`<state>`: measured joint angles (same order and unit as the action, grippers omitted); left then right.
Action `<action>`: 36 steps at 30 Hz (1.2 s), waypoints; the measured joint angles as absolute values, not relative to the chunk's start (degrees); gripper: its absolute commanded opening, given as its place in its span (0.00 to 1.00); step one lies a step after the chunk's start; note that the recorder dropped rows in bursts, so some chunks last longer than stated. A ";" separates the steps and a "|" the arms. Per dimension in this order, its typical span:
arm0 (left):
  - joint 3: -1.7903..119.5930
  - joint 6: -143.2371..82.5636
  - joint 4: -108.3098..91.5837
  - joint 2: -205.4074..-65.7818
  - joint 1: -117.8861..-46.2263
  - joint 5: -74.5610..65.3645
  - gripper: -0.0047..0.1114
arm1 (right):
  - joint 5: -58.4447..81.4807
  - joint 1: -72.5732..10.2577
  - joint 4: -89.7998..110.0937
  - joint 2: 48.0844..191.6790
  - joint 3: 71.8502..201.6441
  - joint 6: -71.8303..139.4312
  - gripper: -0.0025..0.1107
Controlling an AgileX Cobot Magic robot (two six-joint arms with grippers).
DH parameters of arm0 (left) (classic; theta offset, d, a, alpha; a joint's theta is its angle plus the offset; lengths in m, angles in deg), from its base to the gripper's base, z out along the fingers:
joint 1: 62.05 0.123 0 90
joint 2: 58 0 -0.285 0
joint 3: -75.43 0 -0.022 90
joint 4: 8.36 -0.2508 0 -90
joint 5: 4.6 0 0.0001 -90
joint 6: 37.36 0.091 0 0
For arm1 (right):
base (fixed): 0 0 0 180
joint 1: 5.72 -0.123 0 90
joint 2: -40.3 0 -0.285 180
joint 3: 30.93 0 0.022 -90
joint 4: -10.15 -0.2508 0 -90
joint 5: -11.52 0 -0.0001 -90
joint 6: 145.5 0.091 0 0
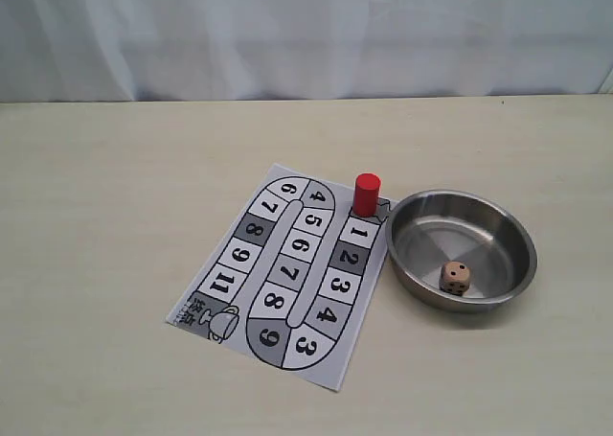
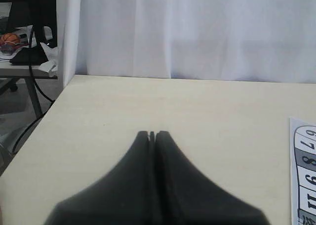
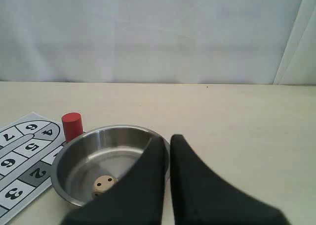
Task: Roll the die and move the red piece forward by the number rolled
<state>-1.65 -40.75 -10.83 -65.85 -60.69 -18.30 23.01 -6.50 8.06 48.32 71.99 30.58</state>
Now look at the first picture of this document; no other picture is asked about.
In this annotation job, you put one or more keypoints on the printed paper game board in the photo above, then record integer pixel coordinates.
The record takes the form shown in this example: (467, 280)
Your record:
(290, 282)

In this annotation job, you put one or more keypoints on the white backdrop curtain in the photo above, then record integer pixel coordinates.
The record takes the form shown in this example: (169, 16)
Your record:
(191, 50)

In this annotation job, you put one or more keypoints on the red cylinder game piece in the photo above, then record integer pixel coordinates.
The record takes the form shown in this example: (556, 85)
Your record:
(366, 192)

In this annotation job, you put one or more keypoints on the wooden die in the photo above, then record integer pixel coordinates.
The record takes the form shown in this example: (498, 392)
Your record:
(455, 278)

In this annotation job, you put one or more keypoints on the stainless steel bowl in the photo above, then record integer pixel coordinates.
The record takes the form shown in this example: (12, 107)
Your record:
(428, 229)

